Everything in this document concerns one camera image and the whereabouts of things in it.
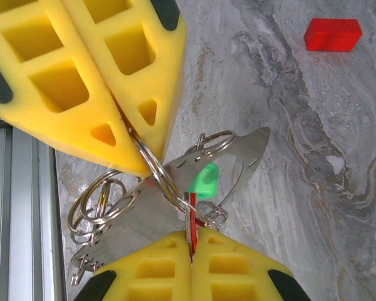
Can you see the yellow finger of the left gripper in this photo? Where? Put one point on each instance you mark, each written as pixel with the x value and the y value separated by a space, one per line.
pixel 169 78
pixel 81 125

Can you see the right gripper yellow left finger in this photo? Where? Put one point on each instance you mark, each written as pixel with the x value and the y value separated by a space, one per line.
pixel 156 260

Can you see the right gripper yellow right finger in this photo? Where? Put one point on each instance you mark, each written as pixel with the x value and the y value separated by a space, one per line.
pixel 228 254

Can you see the key with red cap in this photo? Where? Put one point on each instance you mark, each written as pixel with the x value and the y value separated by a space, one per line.
pixel 192 213

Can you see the key with green cap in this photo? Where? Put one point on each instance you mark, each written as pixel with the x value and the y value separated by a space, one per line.
pixel 206 182

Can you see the large steel split keyring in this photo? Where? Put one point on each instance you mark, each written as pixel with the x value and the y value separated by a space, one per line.
pixel 155 167

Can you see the steel plate with small rings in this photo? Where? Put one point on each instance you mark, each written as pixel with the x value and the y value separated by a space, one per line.
pixel 253 144

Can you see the plain red block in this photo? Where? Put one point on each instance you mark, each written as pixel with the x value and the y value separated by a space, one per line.
pixel 332 34

